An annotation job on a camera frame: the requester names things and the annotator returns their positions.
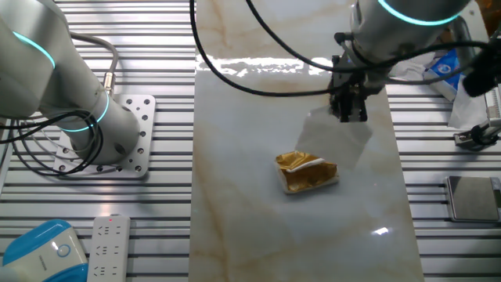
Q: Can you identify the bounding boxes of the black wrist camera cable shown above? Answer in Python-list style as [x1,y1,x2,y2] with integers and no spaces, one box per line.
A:
[189,0,501,98]

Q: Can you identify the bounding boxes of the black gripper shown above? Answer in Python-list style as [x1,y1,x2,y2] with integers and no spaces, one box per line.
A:
[329,68,383,123]

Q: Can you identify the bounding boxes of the flat loose white tissue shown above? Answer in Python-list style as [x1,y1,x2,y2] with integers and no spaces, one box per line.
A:
[447,78,490,130]

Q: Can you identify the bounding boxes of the metal clamp stand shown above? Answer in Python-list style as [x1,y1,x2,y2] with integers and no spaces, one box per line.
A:
[452,117,501,153]

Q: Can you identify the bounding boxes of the black looped base cable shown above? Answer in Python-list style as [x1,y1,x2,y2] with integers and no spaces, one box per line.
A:
[0,105,106,175]

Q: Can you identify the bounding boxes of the black fuzzy cable wrap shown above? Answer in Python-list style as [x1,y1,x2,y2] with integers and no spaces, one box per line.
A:
[461,45,501,99]

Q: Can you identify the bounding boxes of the gold tissue pack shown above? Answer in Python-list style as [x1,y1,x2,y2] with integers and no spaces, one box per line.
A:
[273,150,341,195]

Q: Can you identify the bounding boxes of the blue white control device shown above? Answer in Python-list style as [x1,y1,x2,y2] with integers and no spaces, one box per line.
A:
[0,219,89,282]

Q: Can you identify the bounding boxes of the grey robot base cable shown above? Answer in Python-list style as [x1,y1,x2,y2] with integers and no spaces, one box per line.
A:
[68,31,121,97]

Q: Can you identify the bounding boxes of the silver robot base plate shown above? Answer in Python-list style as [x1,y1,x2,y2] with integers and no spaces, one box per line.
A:
[52,93,157,180]

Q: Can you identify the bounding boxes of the blue tissue pack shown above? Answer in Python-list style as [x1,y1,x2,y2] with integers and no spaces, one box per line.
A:
[424,49,467,102]

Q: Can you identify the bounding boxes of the silver camera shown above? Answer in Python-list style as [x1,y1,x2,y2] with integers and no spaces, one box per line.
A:
[483,88,501,126]

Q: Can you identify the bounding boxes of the grey square metal plate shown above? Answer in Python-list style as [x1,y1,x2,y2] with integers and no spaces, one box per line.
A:
[444,175,501,223]

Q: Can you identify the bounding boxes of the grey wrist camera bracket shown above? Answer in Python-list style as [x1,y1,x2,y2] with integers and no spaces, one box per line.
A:
[445,17,477,75]

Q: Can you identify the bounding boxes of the white power strip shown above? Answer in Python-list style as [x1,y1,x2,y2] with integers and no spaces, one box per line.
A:
[85,214,132,282]

